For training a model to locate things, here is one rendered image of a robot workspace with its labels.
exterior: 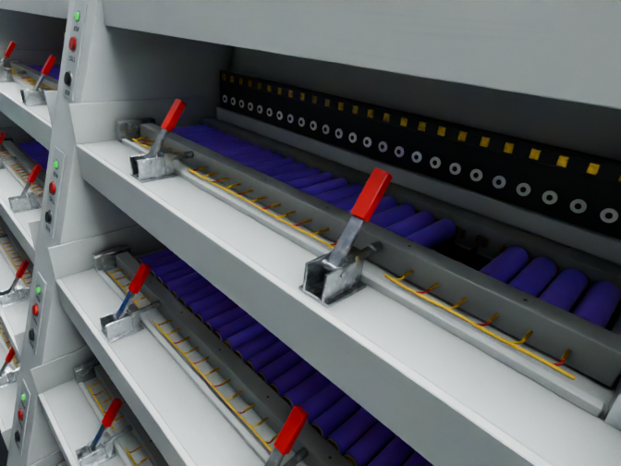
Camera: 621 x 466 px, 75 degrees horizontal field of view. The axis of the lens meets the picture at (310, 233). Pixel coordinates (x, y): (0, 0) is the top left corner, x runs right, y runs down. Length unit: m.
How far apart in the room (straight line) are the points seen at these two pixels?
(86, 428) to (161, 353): 0.23
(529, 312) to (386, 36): 0.18
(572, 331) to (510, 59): 0.15
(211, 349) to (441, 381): 0.29
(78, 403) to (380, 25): 0.65
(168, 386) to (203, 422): 0.06
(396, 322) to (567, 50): 0.17
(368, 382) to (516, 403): 0.08
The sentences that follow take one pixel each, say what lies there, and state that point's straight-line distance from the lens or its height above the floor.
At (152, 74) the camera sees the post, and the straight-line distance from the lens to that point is 0.64.
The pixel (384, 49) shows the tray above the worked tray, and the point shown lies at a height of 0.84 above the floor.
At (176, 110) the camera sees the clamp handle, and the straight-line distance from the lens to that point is 0.47.
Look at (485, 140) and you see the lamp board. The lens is 0.38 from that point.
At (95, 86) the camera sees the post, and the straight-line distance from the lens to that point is 0.61.
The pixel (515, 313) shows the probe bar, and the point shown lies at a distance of 0.28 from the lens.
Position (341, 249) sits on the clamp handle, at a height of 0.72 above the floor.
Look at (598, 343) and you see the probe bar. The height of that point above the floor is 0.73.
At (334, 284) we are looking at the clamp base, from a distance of 0.26.
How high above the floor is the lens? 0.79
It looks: 14 degrees down
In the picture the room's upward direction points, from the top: 17 degrees clockwise
